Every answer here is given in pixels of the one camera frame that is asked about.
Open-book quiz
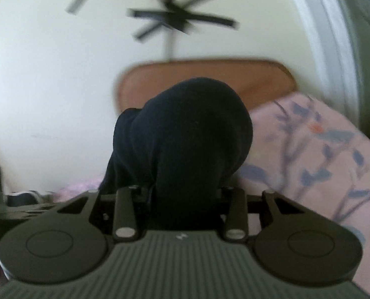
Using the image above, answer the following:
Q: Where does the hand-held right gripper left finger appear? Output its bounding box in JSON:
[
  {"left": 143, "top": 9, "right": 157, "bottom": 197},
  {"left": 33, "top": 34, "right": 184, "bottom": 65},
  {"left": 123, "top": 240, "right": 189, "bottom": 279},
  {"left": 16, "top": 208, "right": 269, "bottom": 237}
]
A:
[{"left": 58, "top": 185, "right": 151, "bottom": 243}]

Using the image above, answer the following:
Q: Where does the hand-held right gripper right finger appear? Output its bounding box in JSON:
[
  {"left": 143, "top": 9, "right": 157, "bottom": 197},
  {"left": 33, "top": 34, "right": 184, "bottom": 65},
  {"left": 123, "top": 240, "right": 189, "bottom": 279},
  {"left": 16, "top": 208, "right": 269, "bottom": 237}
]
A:
[{"left": 221, "top": 187, "right": 305, "bottom": 243}]

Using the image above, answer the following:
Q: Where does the plain black knit garment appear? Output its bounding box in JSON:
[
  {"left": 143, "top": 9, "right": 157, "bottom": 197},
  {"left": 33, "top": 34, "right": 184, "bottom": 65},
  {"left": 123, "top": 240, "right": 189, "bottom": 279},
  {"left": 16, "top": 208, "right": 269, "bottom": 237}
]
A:
[{"left": 99, "top": 76, "right": 254, "bottom": 234}]

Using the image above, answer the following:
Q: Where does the pink floral bed sheet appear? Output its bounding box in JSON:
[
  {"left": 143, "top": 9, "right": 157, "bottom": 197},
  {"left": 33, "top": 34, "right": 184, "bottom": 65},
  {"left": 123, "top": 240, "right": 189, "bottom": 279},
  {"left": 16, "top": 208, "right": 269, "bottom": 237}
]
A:
[{"left": 52, "top": 92, "right": 370, "bottom": 298}]

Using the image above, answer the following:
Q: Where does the brown wooden headboard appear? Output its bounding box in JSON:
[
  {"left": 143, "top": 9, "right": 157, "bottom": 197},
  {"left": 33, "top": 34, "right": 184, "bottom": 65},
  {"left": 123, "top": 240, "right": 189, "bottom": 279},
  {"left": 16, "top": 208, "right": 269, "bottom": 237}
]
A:
[{"left": 115, "top": 58, "right": 298, "bottom": 113}]

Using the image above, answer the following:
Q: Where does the white door frame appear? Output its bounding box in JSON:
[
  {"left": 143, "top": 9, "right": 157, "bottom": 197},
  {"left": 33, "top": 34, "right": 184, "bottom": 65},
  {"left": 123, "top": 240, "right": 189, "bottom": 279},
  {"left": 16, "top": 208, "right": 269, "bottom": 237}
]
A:
[{"left": 281, "top": 0, "right": 362, "bottom": 116}]

